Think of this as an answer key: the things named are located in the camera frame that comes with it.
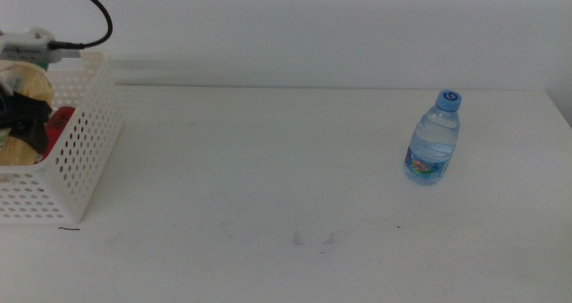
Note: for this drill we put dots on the red drink can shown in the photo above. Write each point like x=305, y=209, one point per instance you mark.
x=62, y=117

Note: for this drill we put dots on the white perforated plastic basket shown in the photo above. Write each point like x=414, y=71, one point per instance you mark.
x=89, y=128

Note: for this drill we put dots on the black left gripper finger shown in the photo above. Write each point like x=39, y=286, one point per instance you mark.
x=27, y=115

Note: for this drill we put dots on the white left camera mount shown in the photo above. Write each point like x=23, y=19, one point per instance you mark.
x=27, y=36

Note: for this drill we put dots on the yellow tea bottle white cap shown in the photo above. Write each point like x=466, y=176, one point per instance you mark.
x=27, y=81

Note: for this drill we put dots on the clear water bottle blue cap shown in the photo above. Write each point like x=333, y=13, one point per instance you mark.
x=433, y=142

